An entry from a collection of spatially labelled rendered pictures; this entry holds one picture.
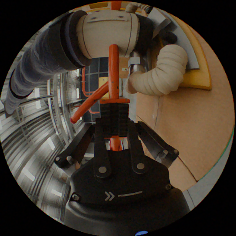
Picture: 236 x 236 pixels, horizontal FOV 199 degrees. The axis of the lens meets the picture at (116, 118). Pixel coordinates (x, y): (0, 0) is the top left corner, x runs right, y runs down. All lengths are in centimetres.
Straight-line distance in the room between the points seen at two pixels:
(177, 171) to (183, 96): 16
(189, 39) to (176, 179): 27
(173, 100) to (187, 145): 10
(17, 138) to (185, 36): 537
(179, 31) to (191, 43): 3
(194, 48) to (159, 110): 18
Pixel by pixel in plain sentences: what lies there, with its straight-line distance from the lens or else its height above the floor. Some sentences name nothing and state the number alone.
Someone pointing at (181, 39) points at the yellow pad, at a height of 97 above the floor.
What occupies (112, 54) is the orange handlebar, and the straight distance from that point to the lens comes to 16.
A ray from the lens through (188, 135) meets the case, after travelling 15.
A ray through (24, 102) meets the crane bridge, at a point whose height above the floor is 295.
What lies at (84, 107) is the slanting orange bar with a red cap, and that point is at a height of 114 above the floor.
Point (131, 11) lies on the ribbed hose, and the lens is 38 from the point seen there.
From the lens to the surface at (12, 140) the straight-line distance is 521.
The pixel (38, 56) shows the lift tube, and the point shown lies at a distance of 23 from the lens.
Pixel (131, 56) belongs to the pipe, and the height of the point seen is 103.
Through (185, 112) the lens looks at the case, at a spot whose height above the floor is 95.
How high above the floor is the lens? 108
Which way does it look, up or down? 3 degrees down
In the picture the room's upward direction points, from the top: 92 degrees counter-clockwise
